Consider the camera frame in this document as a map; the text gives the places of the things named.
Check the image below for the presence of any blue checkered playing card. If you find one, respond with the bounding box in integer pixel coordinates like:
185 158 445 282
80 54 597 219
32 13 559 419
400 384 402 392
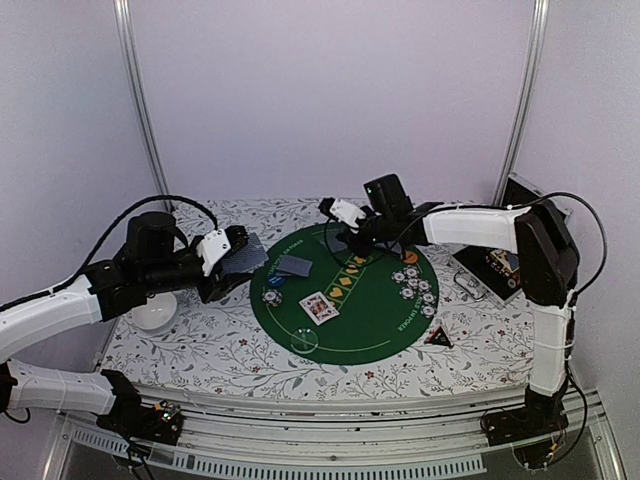
275 270 301 277
276 255 313 278
325 233 348 253

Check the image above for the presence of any deck of playing cards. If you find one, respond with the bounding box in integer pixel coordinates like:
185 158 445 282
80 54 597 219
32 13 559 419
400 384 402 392
221 232 268 274

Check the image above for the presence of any orange big blind button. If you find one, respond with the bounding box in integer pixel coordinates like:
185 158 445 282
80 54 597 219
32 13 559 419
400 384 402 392
403 250 419 265

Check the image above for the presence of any stack of poker chips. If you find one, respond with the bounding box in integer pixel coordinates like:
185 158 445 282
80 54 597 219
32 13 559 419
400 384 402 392
261 289 283 307

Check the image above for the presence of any blue small blind button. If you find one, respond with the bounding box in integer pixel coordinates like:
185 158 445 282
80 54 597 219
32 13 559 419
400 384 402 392
266 274 286 288

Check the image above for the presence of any face up king card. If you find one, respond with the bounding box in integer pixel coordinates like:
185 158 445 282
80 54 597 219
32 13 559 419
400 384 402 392
299 292 339 326

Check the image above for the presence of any clear round dealer button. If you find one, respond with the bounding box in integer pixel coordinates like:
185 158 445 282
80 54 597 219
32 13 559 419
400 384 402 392
290 328 319 355

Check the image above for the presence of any black red triangular card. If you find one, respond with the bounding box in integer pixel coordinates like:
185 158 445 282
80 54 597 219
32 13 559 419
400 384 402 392
424 326 453 349

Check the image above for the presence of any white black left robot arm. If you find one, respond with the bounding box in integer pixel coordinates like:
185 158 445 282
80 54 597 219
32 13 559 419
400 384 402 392
1 195 251 434

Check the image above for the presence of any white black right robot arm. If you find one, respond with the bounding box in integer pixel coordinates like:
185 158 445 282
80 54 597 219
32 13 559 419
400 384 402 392
320 174 584 436

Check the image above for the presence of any white ceramic bowl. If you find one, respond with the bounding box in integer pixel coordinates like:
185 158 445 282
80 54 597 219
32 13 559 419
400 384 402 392
131 293 178 333

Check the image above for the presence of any floral patterned tablecloth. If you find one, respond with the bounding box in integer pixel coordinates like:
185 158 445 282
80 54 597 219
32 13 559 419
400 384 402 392
102 198 534 401

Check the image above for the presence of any round green poker mat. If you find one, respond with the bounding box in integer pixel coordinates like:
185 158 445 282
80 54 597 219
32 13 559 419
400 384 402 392
249 225 439 366

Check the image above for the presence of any aluminium poker chip case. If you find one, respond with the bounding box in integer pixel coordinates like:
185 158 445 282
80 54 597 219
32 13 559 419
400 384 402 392
451 172 544 306

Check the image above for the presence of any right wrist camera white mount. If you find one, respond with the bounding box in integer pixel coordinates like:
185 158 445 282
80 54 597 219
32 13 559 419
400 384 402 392
319 197 366 233

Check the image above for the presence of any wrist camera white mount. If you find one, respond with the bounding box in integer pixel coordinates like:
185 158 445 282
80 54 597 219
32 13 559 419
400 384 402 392
196 225 249 277
319 197 366 233

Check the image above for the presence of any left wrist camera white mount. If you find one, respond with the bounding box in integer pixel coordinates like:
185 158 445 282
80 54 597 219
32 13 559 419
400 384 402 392
196 225 249 277

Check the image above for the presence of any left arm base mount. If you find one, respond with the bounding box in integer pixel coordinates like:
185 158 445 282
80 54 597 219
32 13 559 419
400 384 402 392
96 397 184 446

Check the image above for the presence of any aluminium front rail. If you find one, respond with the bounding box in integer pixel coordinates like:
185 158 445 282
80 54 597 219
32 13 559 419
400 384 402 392
43 387 632 479

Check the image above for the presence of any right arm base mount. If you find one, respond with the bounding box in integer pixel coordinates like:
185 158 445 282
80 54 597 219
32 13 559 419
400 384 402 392
480 401 569 471

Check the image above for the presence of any left aluminium frame post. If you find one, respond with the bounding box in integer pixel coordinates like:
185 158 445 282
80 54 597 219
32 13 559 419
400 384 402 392
113 0 170 195

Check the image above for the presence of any aluminium frame post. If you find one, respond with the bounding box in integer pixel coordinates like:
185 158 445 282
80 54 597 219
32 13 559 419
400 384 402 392
492 0 550 205
113 0 170 195

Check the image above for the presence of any right aluminium frame post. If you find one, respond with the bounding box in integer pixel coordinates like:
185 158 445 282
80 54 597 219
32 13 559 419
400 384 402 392
492 0 550 205

